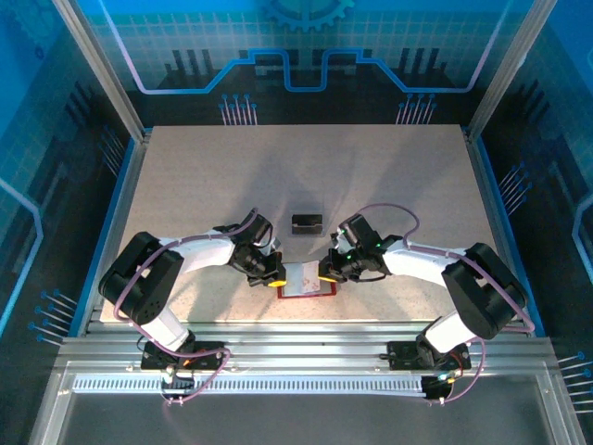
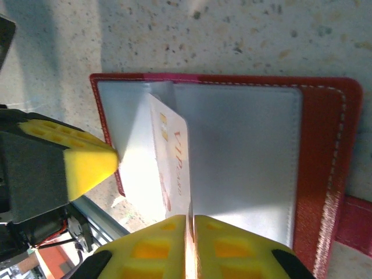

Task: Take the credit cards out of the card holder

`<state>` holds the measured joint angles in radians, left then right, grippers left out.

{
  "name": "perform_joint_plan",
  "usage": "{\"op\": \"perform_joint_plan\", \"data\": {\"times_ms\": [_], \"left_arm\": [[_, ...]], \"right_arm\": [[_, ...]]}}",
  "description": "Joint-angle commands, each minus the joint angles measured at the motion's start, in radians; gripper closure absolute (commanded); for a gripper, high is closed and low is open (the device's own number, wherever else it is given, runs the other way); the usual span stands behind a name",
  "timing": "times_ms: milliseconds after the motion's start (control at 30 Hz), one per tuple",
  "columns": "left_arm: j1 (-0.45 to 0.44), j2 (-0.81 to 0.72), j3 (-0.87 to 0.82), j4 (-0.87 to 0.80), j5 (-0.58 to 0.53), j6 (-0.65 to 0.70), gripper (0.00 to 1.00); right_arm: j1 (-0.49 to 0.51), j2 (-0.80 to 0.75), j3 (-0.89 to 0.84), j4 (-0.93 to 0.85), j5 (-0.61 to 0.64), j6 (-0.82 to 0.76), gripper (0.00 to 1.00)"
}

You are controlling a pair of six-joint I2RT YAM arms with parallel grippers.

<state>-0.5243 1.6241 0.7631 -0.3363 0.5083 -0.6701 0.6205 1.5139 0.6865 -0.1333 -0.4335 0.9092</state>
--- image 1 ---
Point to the red leather card holder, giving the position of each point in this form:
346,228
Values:
328,289

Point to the black VIP card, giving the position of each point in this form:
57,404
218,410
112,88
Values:
296,231

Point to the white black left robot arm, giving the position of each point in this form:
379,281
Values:
208,255

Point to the clear plastic card box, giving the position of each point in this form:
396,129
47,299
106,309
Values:
307,199

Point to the blue table edge trim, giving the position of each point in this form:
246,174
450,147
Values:
500,208
114,208

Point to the small black control board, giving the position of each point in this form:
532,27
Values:
435,389
178,384

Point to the dark grey metal panel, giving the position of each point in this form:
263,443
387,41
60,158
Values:
301,422

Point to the aluminium mounting rail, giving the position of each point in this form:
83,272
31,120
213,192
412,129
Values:
301,352

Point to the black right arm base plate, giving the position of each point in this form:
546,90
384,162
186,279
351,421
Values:
398,357

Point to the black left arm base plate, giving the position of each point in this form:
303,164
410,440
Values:
206,364

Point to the aluminium side rail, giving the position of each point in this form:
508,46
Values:
493,208
123,208

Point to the aluminium frame post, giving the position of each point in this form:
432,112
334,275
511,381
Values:
508,69
105,74

